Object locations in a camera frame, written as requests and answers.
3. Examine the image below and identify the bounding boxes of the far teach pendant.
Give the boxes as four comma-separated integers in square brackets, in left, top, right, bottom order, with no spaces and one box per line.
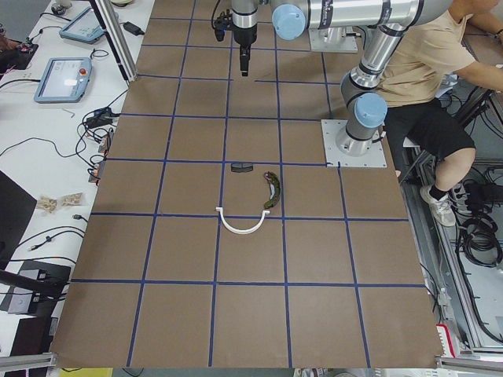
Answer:
[59,6,104,44]

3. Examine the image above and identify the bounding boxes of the aluminium frame post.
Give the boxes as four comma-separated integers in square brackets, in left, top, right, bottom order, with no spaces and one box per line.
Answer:
[90,0,138,82]

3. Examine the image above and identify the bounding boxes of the white curved plastic bracket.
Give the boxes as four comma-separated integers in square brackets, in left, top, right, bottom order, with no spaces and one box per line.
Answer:
[215,207,270,236]

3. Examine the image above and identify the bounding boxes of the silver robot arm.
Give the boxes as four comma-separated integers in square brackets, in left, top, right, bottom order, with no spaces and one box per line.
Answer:
[336,23,408,156]
[270,1,451,76]

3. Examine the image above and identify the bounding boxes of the black monitor stand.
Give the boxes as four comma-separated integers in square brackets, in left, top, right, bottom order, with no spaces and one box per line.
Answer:
[0,169,74,327]

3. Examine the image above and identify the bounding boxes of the black brake pad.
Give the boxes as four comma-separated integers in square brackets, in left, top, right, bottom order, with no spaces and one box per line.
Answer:
[230,162,254,173]

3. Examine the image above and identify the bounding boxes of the near teach pendant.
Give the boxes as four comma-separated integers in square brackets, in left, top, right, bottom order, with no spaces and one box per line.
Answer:
[34,57,93,104]

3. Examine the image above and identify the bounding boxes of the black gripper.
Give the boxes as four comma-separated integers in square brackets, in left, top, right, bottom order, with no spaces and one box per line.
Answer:
[233,24,258,77]

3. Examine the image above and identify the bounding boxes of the teach pendant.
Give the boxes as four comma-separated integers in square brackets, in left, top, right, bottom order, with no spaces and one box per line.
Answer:
[34,57,93,104]
[59,6,104,44]

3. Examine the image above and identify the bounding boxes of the seated person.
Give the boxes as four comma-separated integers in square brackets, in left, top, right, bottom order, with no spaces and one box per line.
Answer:
[376,0,502,227]

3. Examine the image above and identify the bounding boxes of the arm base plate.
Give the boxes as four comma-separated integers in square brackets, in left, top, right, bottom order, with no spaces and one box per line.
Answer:
[321,119,387,168]
[309,27,358,53]

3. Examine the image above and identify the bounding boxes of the olive green brake shoe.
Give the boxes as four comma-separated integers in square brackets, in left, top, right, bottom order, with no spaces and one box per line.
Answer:
[263,171,281,210]

